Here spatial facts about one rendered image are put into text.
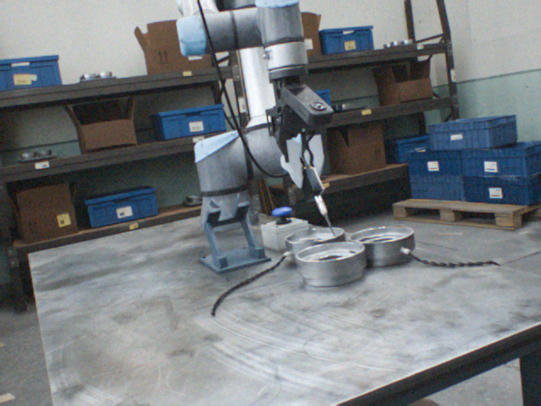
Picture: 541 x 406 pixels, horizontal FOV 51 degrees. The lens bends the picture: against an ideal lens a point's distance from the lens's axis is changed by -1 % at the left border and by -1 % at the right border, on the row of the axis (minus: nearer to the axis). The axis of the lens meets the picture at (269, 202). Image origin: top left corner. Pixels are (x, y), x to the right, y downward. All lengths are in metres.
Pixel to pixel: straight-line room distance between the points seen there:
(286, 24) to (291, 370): 0.63
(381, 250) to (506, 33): 4.89
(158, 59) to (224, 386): 4.01
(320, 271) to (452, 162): 4.13
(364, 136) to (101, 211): 2.34
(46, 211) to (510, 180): 3.38
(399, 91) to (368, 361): 4.89
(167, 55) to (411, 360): 4.05
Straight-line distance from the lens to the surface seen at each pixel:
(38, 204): 4.29
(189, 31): 1.12
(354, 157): 5.10
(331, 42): 5.09
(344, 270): 0.83
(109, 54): 4.95
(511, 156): 4.54
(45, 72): 4.37
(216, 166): 1.39
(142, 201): 4.41
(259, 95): 1.43
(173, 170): 4.97
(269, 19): 1.04
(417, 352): 0.61
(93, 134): 4.31
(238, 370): 0.62
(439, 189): 5.07
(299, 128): 1.03
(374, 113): 5.13
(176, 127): 4.47
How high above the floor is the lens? 1.05
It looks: 8 degrees down
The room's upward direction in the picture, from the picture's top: 9 degrees counter-clockwise
